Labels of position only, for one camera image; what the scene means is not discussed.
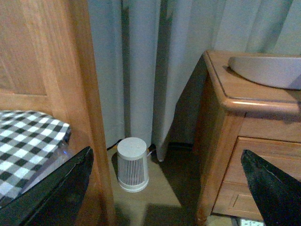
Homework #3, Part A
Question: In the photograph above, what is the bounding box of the wooden bed headboard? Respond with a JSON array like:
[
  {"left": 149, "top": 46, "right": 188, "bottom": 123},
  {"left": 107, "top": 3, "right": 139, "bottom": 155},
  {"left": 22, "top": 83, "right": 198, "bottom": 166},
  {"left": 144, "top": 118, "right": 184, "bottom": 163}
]
[{"left": 0, "top": 0, "right": 116, "bottom": 226}]

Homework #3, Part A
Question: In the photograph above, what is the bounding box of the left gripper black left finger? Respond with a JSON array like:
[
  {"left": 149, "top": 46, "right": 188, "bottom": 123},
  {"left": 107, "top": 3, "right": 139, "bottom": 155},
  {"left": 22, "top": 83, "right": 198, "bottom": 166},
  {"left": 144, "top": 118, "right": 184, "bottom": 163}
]
[{"left": 0, "top": 146, "right": 94, "bottom": 226}]

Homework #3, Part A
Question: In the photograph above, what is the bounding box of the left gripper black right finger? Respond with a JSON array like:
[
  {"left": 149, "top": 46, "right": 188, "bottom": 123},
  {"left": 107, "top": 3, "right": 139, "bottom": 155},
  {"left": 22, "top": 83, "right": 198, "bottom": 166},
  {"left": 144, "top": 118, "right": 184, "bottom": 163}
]
[{"left": 241, "top": 149, "right": 301, "bottom": 226}]

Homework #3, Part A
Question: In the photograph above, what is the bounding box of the white handheld lint roller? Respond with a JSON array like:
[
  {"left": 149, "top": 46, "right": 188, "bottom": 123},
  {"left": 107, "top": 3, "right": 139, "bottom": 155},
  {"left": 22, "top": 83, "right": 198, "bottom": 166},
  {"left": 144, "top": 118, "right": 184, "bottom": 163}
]
[{"left": 228, "top": 56, "right": 301, "bottom": 90}]

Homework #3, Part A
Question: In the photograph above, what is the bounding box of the pale grey curtain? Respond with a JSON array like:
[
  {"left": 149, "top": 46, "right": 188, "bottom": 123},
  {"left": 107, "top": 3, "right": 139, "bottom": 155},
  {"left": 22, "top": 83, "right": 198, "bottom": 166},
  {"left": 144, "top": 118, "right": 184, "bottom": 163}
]
[{"left": 88, "top": 0, "right": 301, "bottom": 161}]

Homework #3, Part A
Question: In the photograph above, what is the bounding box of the black white checkered bed sheet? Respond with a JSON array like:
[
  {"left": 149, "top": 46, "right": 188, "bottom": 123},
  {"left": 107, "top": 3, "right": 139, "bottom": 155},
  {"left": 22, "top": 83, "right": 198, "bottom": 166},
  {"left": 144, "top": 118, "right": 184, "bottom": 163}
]
[{"left": 0, "top": 110, "right": 71, "bottom": 207}]

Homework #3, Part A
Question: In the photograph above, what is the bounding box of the white ribbed trash bin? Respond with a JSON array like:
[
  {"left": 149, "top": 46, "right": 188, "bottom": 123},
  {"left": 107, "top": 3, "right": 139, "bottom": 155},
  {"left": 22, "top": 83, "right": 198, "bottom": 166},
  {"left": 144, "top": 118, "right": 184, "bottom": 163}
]
[{"left": 117, "top": 137, "right": 149, "bottom": 193}]

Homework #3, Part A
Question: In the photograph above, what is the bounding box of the black cable on floor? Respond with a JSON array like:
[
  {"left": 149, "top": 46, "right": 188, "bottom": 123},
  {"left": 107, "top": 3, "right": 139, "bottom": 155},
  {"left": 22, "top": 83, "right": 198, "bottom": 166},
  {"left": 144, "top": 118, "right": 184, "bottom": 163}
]
[{"left": 106, "top": 141, "right": 123, "bottom": 151}]

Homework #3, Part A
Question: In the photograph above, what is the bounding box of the wooden nightstand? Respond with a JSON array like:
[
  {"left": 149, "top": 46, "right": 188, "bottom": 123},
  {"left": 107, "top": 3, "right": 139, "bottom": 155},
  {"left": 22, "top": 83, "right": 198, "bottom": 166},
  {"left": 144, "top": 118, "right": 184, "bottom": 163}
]
[{"left": 194, "top": 49, "right": 301, "bottom": 226}]

